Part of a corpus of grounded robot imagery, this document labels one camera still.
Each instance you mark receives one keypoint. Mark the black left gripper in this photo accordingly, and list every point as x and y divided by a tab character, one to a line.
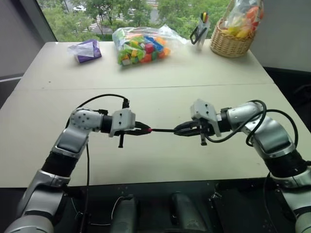
121	138

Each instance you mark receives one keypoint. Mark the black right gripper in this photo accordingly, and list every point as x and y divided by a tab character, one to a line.
203	131

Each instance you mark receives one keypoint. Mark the red marker cap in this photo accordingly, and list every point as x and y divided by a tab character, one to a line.
148	131

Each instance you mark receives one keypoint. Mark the thin black marker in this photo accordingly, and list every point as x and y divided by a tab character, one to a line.
163	131

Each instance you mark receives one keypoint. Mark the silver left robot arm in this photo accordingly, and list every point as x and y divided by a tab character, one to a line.
77	121

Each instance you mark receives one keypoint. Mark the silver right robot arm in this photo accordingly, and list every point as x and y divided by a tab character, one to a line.
269	136

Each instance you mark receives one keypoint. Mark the clear bag of colourful blocks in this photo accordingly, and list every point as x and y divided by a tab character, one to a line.
142	47

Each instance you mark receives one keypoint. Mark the clear pen holder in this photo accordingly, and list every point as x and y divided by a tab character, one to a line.
203	36

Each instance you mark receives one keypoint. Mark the woven wicker basket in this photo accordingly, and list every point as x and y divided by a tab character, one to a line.
229	43

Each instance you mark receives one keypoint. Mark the black clip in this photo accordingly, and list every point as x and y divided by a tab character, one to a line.
197	34

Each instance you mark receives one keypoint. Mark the purple tissue pack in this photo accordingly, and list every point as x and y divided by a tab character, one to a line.
85	51

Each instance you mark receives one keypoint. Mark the red and yellow pens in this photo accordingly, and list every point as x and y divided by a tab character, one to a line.
204	17

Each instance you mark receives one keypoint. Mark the clear bag of colourful toys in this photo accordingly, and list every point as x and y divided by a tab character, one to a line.
245	19

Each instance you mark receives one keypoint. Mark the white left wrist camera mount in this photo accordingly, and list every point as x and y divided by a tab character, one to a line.
122	120

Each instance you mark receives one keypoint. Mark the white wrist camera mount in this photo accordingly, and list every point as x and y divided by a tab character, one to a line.
204	109
122	120

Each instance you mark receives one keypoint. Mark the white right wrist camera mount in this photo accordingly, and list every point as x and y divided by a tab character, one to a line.
204	109

